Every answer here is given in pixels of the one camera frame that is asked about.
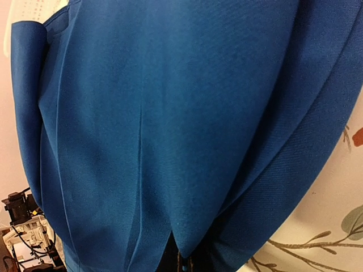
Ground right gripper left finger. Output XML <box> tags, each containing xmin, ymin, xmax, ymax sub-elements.
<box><xmin>160</xmin><ymin>235</ymin><xmax>182</xmax><ymax>272</ymax></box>

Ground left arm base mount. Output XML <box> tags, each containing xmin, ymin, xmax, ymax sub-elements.
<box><xmin>1</xmin><ymin>188</ymin><xmax>39</xmax><ymax>226</ymax></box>

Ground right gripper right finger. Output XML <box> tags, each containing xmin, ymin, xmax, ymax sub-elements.
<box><xmin>189</xmin><ymin>238</ymin><xmax>227</xmax><ymax>272</ymax></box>

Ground white plastic laundry basket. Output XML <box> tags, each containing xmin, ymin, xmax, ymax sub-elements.
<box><xmin>3</xmin><ymin>0</ymin><xmax>69</xmax><ymax>58</ymax></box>

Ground bright blue garment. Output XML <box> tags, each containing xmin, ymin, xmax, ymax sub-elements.
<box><xmin>11</xmin><ymin>1</ymin><xmax>362</xmax><ymax>271</ymax></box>

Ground floral patterned table mat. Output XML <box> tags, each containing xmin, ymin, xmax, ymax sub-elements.
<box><xmin>240</xmin><ymin>96</ymin><xmax>362</xmax><ymax>271</ymax></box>

